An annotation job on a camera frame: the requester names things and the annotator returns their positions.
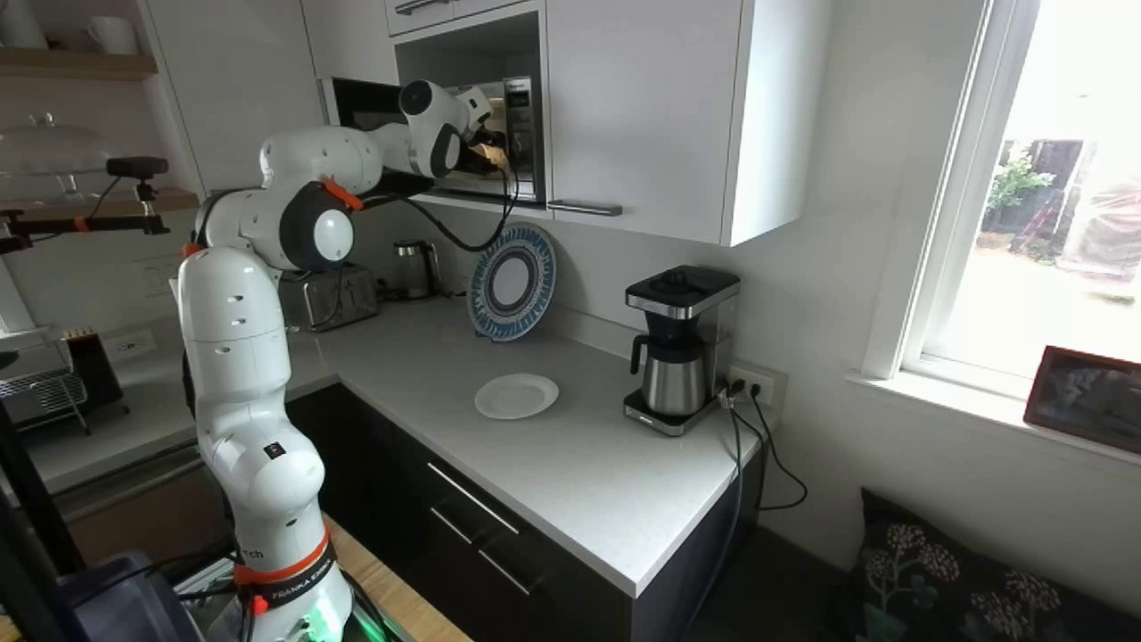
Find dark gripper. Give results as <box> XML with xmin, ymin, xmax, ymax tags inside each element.
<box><xmin>454</xmin><ymin>110</ymin><xmax>512</xmax><ymax>179</ymax></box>

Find tan paper cup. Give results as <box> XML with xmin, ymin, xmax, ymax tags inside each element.
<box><xmin>472</xmin><ymin>138</ymin><xmax>512</xmax><ymax>175</ymax></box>

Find steel microwave oven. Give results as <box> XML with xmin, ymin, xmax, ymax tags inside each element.
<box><xmin>424</xmin><ymin>75</ymin><xmax>550</xmax><ymax>210</ymax></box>

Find blue patterned decorative plate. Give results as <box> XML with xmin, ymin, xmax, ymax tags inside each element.
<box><xmin>464</xmin><ymin>224</ymin><xmax>562</xmax><ymax>350</ymax></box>

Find small metal canister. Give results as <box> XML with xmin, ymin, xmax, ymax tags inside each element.
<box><xmin>389</xmin><ymin>239</ymin><xmax>440</xmax><ymax>304</ymax></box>

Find silver toaster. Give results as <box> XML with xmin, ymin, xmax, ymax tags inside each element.
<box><xmin>277</xmin><ymin>261</ymin><xmax>386</xmax><ymax>339</ymax></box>

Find white flat plate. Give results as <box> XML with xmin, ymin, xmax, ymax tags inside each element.
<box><xmin>472</xmin><ymin>372</ymin><xmax>562</xmax><ymax>423</ymax></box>

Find black steel coffee maker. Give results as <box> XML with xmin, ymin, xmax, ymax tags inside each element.
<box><xmin>619</xmin><ymin>265</ymin><xmax>745</xmax><ymax>437</ymax></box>

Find dark base cabinet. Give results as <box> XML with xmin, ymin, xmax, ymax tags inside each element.
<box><xmin>281</xmin><ymin>383</ymin><xmax>762</xmax><ymax>642</ymax></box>

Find white mug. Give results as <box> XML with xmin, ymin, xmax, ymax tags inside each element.
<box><xmin>81</xmin><ymin>12</ymin><xmax>143</xmax><ymax>60</ymax></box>

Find clear glass dome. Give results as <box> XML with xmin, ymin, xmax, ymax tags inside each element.
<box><xmin>0</xmin><ymin>110</ymin><xmax>122</xmax><ymax>213</ymax></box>

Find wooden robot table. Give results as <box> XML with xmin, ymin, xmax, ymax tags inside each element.
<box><xmin>317</xmin><ymin>512</ymin><xmax>475</xmax><ymax>642</ymax></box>

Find black box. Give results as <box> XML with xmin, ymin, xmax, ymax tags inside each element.
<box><xmin>63</xmin><ymin>333</ymin><xmax>132</xmax><ymax>417</ymax></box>

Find black stand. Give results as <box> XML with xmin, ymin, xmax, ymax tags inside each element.
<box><xmin>0</xmin><ymin>403</ymin><xmax>206</xmax><ymax>642</ymax></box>

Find dark floral cushion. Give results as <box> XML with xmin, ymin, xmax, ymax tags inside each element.
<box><xmin>847</xmin><ymin>484</ymin><xmax>1141</xmax><ymax>642</ymax></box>

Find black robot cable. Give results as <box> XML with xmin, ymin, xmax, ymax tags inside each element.
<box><xmin>355</xmin><ymin>153</ymin><xmax>522</xmax><ymax>255</ymax></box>

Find white wall cabinet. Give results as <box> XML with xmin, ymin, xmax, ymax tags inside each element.
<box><xmin>300</xmin><ymin>0</ymin><xmax>834</xmax><ymax>249</ymax></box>

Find long silver drawer handle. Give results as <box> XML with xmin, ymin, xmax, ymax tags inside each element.
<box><xmin>424</xmin><ymin>460</ymin><xmax>525</xmax><ymax>537</ymax></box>

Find white wall outlet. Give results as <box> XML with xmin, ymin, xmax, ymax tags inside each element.
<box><xmin>716</xmin><ymin>364</ymin><xmax>787</xmax><ymax>417</ymax></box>

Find black camera on tripod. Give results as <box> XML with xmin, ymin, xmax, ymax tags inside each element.
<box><xmin>0</xmin><ymin>153</ymin><xmax>174</xmax><ymax>255</ymax></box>

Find short silver drawer handle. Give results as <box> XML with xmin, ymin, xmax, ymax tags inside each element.
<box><xmin>475</xmin><ymin>545</ymin><xmax>536</xmax><ymax>600</ymax></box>
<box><xmin>428</xmin><ymin>505</ymin><xmax>478</xmax><ymax>550</ymax></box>

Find black power cable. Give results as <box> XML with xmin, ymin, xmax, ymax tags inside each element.
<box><xmin>741</xmin><ymin>383</ymin><xmax>813</xmax><ymax>517</ymax></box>
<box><xmin>691</xmin><ymin>383</ymin><xmax>749</xmax><ymax>608</ymax></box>

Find wooden wall shelf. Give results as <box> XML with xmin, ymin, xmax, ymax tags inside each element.
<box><xmin>0</xmin><ymin>47</ymin><xmax>161</xmax><ymax>84</ymax></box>

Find white window frame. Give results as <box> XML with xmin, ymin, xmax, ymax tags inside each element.
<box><xmin>859</xmin><ymin>0</ymin><xmax>1141</xmax><ymax>403</ymax></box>

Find dark picture frame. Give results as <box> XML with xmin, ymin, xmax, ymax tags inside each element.
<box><xmin>1021</xmin><ymin>342</ymin><xmax>1141</xmax><ymax>460</ymax></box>

